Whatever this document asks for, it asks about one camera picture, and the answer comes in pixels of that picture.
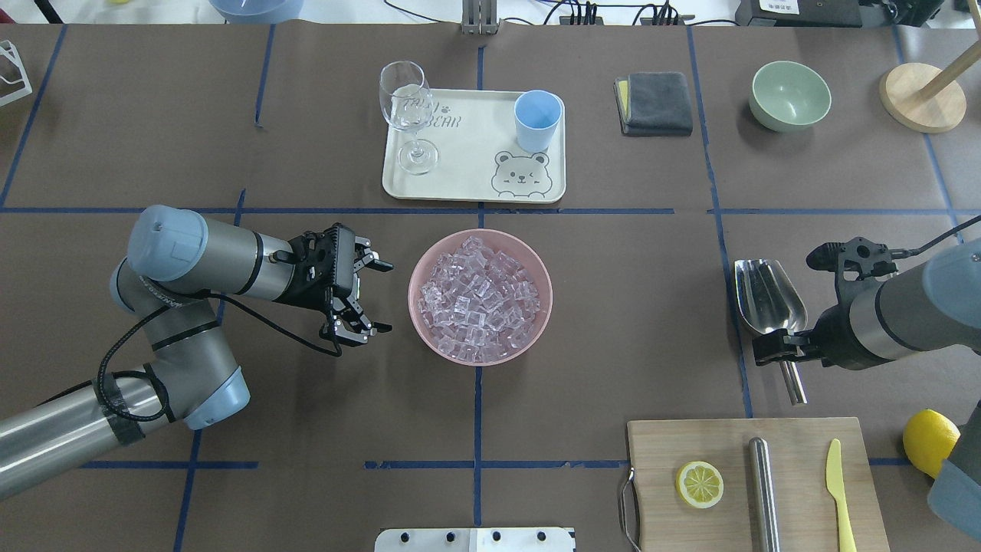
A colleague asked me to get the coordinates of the stainless steel ice scoop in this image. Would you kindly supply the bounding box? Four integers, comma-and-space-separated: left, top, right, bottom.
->
733, 258, 809, 406

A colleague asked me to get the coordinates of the cream bear serving tray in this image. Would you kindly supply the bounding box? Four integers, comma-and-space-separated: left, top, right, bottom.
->
382, 88, 566, 204

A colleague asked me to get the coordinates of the light blue plastic cup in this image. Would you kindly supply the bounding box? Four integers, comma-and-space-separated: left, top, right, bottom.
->
513, 90, 564, 153

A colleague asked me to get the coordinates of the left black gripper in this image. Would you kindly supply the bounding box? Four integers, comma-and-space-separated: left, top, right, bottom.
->
288, 223, 395, 349

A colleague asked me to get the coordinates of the white wire cup rack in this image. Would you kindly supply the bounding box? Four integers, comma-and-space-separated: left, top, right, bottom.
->
1, 41, 34, 106

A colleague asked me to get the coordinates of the yellow plastic knife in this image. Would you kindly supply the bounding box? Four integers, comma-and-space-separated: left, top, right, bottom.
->
825, 438, 858, 552

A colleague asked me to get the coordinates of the green ceramic bowl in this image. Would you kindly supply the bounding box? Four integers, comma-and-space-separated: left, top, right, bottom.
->
749, 61, 832, 133

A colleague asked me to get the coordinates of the wooden cup stand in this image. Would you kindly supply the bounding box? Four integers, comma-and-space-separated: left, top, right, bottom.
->
879, 41, 980, 133

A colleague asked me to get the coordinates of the half lemon slice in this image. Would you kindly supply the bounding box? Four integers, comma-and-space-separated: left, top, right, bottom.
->
674, 461, 725, 509

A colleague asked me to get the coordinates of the clear wine glass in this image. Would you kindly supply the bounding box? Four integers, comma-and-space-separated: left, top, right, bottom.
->
379, 61, 439, 176

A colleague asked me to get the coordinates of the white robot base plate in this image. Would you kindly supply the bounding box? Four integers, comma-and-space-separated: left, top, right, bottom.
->
374, 525, 577, 551

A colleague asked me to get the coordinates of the grey folded cloth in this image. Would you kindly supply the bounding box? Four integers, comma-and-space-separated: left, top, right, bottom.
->
615, 72, 694, 136

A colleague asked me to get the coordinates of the whole yellow lemon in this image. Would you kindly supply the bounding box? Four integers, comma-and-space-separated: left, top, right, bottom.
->
903, 409, 961, 480

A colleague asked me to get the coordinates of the wooden cutting board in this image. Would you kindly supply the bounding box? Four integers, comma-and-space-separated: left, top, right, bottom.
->
627, 417, 889, 551

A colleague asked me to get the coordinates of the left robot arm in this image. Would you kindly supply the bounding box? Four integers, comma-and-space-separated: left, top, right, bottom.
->
1, 204, 392, 498

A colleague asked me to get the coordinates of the steel cylindrical rod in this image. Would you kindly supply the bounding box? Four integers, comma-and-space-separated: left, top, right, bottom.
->
749, 436, 781, 551

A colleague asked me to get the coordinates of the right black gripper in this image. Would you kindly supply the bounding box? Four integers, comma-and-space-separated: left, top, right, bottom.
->
751, 312, 851, 368

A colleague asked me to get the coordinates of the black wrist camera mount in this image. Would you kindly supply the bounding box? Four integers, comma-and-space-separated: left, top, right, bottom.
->
805, 237, 918, 307

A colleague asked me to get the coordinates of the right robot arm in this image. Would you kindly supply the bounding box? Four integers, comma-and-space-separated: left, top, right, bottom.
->
753, 237, 980, 370

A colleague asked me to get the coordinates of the clear ice cube pile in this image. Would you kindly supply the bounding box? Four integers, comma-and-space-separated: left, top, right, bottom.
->
420, 235, 541, 363

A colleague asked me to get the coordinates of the pink bowl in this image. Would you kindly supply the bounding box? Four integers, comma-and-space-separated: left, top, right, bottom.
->
407, 228, 554, 367

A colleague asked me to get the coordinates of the blue bowl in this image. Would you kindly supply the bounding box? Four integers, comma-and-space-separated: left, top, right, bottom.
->
208, 0, 305, 25

